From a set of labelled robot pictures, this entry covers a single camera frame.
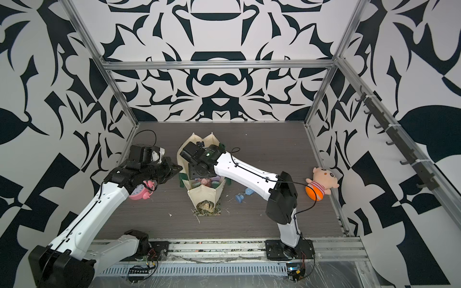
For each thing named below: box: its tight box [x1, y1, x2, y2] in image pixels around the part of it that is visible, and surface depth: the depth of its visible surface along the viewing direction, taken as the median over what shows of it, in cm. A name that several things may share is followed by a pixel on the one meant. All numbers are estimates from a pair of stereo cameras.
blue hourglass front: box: [235, 193, 245, 204], surface depth 88 cm
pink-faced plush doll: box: [304, 167, 340, 202], surface depth 89 cm
